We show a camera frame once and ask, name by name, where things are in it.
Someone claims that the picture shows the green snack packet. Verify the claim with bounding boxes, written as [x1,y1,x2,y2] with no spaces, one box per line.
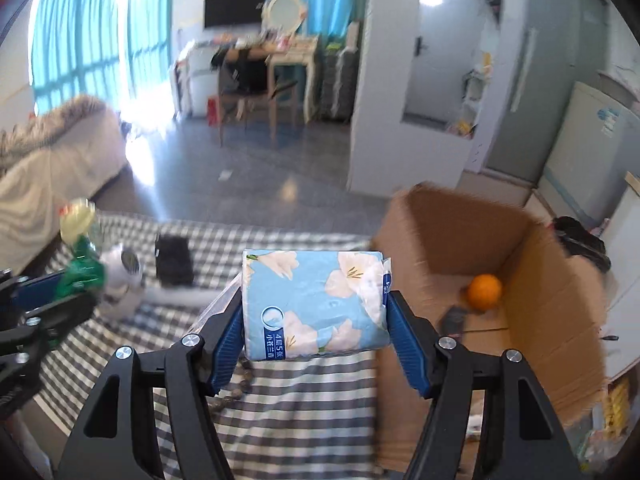
[55,240,108,302]

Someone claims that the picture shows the brown cardboard box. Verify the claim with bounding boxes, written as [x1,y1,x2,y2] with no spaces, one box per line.
[372,182,623,476]

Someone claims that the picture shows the wooden chair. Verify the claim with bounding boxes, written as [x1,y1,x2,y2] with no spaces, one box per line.
[217,45,298,146]

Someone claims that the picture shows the yellow packet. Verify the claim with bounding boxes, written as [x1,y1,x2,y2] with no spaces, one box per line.
[605,379,632,427]

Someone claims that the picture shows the white refrigerator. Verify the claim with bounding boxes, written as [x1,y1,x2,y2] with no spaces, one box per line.
[537,80,640,231]

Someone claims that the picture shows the black cloth bundle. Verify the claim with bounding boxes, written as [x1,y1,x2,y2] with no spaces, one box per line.
[552,216,612,273]

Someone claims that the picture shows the glass cup with cream lid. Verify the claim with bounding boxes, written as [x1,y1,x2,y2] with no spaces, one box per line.
[59,199,108,261]

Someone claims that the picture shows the wooden bead bracelet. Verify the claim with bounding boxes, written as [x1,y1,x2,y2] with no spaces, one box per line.
[207,357,251,413]

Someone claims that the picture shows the silver suitcase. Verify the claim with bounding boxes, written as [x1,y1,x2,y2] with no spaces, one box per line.
[320,50,358,121]

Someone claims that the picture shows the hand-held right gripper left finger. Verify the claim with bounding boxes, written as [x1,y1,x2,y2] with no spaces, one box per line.
[55,287,246,480]

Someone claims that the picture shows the wide teal curtain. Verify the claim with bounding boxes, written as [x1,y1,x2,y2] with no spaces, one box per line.
[31,0,121,111]

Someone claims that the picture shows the white dressing table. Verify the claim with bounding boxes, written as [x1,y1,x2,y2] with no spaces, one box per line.
[265,35,321,126]

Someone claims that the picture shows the white hair dryer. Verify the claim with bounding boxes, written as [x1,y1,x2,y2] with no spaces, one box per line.
[97,242,221,318]

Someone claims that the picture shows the black shoulder bag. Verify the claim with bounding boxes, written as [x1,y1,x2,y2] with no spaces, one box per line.
[210,47,271,97]

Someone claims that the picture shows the white oval mirror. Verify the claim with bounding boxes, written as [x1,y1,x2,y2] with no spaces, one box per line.
[262,0,307,36]

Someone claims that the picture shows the black wallet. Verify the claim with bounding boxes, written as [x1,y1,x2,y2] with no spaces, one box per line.
[154,234,196,290]

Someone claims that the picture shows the bed with white sheet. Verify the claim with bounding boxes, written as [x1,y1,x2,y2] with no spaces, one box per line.
[0,95,128,276]

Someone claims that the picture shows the narrow teal curtain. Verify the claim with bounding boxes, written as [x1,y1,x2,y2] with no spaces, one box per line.
[127,0,173,86]

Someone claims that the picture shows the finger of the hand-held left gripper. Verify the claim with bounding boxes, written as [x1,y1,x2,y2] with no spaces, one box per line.
[0,269,76,313]
[0,292,98,361]

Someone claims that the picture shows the black television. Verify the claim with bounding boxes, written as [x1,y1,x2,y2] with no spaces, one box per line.
[204,0,267,30]

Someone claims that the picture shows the blue floral tissue pack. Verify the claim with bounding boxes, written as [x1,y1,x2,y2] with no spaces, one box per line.
[241,249,392,362]

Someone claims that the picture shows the orange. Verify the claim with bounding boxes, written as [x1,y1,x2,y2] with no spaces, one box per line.
[466,274,503,313]

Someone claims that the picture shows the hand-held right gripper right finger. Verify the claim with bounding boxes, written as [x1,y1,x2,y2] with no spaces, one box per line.
[387,290,583,480]

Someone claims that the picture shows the grey checked tablecloth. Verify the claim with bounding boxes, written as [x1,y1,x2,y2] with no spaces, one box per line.
[37,212,401,480]

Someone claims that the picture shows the grey patterned duvet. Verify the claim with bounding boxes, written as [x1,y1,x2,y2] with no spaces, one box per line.
[0,95,108,168]

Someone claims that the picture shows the white mini fridge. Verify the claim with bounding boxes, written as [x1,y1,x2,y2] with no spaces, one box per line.
[175,40,223,116]

